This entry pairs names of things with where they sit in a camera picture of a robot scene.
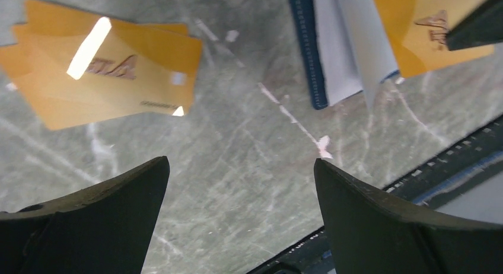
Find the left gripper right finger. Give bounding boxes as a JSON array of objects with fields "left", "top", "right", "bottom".
[{"left": 314, "top": 159, "right": 502, "bottom": 273}]

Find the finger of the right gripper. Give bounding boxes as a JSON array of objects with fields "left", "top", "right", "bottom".
[{"left": 446, "top": 0, "right": 502, "bottom": 51}]

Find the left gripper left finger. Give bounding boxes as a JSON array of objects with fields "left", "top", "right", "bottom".
[{"left": 1, "top": 157, "right": 170, "bottom": 273}]

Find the gold VIP card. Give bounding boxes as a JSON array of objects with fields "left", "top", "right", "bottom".
[{"left": 374, "top": 0, "right": 494, "bottom": 78}]

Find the blue leather card holder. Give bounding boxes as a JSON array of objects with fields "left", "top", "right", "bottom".
[{"left": 288, "top": 0, "right": 399, "bottom": 110}]

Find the gold card stack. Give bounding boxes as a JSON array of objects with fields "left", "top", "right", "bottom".
[{"left": 1, "top": 0, "right": 203, "bottom": 130}]

